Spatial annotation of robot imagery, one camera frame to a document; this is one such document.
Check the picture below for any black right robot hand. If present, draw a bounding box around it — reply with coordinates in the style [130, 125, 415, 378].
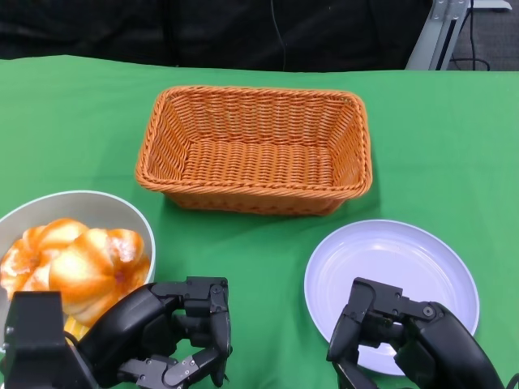
[326, 277, 506, 389]

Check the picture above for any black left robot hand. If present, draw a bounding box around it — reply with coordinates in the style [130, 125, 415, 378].
[79, 276, 233, 389]

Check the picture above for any orange white swirl bread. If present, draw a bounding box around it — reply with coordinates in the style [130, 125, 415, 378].
[0, 217, 89, 303]
[48, 228, 152, 327]

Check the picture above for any grey round bowl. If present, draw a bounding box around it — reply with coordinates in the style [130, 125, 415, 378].
[0, 190, 157, 353]

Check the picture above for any yellow cake block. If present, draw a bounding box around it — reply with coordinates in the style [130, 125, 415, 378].
[63, 315, 91, 340]

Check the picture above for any pale lavender plate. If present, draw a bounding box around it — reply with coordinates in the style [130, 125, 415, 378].
[303, 219, 481, 377]

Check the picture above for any orange wicker basket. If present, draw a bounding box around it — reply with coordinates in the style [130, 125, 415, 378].
[135, 84, 373, 216]

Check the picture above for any green tablecloth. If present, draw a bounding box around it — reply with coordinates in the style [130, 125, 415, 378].
[0, 54, 519, 389]

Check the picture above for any black backdrop curtain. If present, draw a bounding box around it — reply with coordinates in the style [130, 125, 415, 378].
[0, 0, 433, 73]

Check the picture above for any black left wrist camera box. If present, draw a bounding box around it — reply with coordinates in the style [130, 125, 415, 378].
[2, 290, 97, 389]

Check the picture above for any black floor cable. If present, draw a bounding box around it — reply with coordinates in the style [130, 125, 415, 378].
[449, 0, 494, 71]

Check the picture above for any grey metal frame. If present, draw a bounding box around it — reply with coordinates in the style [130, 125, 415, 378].
[406, 0, 472, 71]

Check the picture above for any black hanging cable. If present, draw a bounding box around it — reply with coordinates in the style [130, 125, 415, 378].
[269, 0, 287, 68]

